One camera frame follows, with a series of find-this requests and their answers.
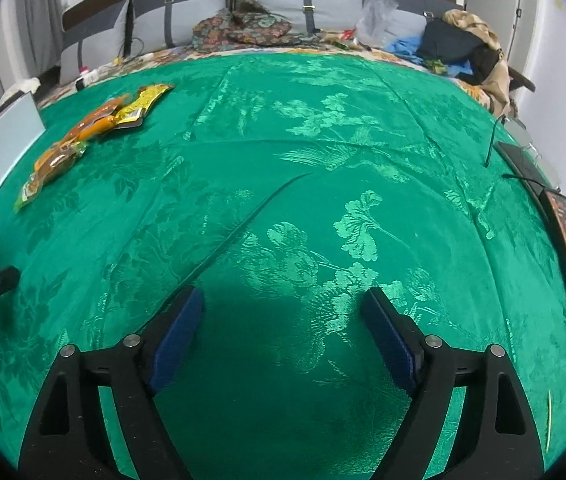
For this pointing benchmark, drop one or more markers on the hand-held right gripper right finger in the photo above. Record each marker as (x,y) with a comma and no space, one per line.
(393,340)

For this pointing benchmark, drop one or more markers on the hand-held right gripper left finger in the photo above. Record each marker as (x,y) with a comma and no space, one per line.
(178,340)

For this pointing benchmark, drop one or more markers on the clear packet with orange snack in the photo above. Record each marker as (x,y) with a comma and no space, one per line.
(53,162)

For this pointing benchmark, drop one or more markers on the orange sausage packet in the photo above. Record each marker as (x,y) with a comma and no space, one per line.
(94,120)

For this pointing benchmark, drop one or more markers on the yellow snack packet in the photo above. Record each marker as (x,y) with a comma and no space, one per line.
(145,102)

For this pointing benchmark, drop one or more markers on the white cloth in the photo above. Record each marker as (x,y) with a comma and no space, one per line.
(18,89)

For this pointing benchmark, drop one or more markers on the small white bottle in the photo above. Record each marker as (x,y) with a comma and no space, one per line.
(86,79)

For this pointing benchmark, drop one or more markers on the green floral blanket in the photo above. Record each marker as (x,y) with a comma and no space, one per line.
(283,160)

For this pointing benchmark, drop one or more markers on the black tablet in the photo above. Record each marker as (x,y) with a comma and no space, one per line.
(520,162)

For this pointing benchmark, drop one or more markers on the eyeglasses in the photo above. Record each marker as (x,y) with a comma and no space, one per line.
(525,135)

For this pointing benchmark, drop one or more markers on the grey pillow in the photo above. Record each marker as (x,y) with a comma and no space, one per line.
(183,15)
(410,22)
(293,0)
(98,40)

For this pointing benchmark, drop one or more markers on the blue cloth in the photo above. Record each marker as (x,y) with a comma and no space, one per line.
(403,47)

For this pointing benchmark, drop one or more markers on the black bag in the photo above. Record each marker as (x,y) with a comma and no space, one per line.
(448,40)

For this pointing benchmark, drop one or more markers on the dark floral cloth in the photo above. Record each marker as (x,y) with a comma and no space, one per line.
(243,27)

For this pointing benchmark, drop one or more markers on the clear plastic bag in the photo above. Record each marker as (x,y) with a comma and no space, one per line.
(375,17)

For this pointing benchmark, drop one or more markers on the beige cloth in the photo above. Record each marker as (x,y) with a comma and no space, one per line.
(473,22)

